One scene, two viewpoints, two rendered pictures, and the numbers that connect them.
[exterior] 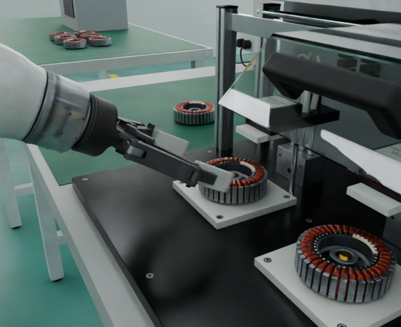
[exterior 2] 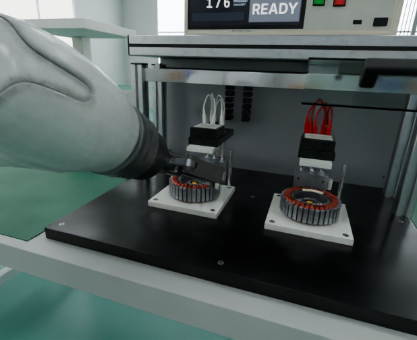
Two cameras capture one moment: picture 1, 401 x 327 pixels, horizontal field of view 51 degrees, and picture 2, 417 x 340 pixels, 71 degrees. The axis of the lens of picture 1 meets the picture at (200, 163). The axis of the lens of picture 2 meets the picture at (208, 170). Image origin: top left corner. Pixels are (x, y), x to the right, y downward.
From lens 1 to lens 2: 0.38 m
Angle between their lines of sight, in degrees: 40
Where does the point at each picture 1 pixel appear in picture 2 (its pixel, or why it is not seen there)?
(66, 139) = (149, 161)
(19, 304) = not seen: outside the picture
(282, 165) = not seen: hidden behind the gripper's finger
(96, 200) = (98, 234)
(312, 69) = (411, 61)
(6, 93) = (127, 113)
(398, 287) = not seen: hidden behind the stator
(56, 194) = (34, 249)
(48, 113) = (144, 135)
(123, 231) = (157, 245)
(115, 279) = (187, 282)
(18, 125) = (125, 150)
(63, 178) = (23, 233)
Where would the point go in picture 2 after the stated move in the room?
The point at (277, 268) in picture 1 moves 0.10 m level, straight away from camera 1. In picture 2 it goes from (283, 223) to (249, 202)
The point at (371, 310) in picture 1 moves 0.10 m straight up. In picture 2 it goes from (342, 222) to (352, 172)
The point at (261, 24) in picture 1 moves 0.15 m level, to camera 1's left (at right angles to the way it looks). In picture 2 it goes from (183, 73) to (122, 72)
